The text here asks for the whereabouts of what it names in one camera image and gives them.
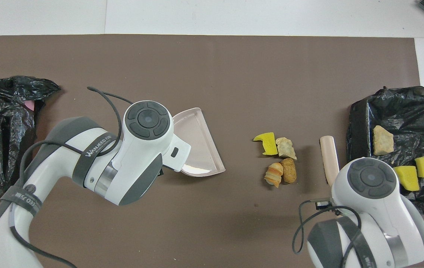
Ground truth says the toy croissant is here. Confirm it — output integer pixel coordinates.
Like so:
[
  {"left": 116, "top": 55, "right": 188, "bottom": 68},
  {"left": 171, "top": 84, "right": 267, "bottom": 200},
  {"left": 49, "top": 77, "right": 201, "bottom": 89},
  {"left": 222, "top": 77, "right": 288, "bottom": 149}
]
[{"left": 264, "top": 162, "right": 284, "bottom": 189}]

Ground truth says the brown toy bread roll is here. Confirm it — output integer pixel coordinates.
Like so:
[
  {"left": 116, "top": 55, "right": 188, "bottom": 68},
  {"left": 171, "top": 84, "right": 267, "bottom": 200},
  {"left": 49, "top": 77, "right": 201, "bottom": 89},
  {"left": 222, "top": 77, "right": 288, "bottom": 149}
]
[{"left": 281, "top": 158, "right": 298, "bottom": 184}]

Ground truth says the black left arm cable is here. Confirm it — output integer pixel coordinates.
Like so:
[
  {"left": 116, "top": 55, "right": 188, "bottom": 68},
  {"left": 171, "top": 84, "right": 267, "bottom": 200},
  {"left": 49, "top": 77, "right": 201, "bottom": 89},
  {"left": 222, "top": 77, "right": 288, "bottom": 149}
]
[{"left": 8, "top": 86, "right": 135, "bottom": 268}]

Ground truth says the black bag lined bin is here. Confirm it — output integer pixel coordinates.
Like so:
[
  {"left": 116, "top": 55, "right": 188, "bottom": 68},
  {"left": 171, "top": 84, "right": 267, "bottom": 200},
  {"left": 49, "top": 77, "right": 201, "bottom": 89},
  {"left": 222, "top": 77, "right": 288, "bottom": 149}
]
[{"left": 346, "top": 86, "right": 424, "bottom": 215}]

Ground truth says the brown table mat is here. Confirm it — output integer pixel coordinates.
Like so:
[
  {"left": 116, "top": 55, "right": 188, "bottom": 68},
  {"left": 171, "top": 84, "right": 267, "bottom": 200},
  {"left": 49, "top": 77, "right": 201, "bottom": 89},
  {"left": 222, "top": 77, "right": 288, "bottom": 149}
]
[{"left": 0, "top": 34, "right": 424, "bottom": 268}]

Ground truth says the beige hand brush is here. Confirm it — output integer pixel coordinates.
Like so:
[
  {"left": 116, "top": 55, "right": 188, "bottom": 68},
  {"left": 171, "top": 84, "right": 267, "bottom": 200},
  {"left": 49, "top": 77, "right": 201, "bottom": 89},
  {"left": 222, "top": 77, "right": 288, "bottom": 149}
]
[{"left": 319, "top": 136, "right": 341, "bottom": 186}]

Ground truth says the beige crumbly foam chunk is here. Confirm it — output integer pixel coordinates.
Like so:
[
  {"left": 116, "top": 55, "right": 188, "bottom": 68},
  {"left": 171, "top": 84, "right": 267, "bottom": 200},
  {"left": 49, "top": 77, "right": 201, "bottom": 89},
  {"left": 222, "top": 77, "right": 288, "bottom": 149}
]
[
  {"left": 373, "top": 125, "right": 395, "bottom": 156},
  {"left": 275, "top": 137, "right": 298, "bottom": 161}
]

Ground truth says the beige plastic dustpan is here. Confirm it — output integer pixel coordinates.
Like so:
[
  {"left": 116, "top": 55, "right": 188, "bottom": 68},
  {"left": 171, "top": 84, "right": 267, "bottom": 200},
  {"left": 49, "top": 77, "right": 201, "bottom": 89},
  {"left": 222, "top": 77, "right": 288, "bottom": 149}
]
[{"left": 171, "top": 108, "right": 227, "bottom": 178}]

